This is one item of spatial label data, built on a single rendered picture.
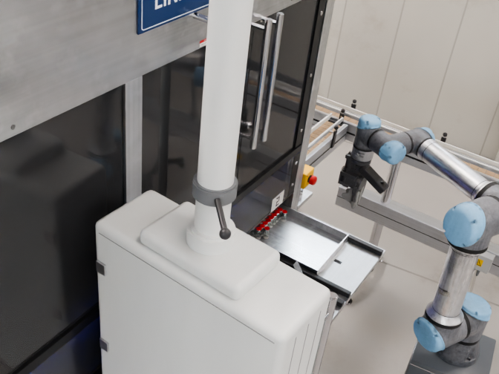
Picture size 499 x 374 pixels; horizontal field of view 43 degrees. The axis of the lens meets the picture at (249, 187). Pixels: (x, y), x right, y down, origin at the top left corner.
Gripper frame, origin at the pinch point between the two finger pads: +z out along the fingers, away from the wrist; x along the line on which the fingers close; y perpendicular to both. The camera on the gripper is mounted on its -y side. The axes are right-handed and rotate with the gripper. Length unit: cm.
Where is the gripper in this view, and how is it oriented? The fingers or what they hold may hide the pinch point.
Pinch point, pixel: (355, 205)
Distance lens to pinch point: 232.5
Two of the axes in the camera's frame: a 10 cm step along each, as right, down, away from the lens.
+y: -8.3, -3.8, 4.0
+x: -5.4, 4.4, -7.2
